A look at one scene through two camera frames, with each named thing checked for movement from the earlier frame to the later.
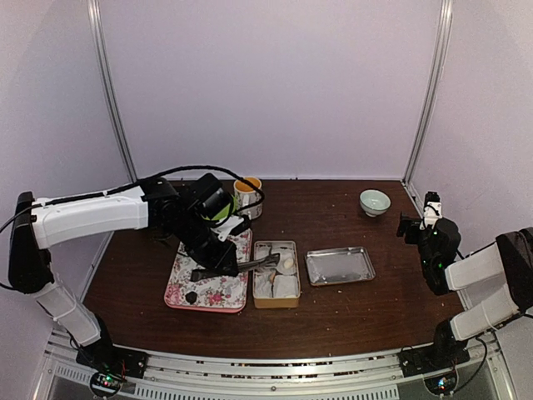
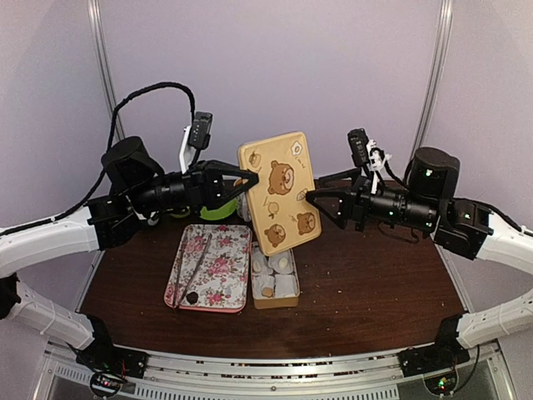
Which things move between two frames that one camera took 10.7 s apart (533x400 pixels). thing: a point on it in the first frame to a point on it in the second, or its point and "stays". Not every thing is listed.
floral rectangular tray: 217,294 stays
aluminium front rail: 271,374 stays
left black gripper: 227,254 to 206,187
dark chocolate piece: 191,297 stays
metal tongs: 241,267 to 176,305
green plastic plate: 224,212 stays
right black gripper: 404,222 to 354,203
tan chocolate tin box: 277,286 stays
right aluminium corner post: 435,86 stays
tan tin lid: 339,265 to 284,216
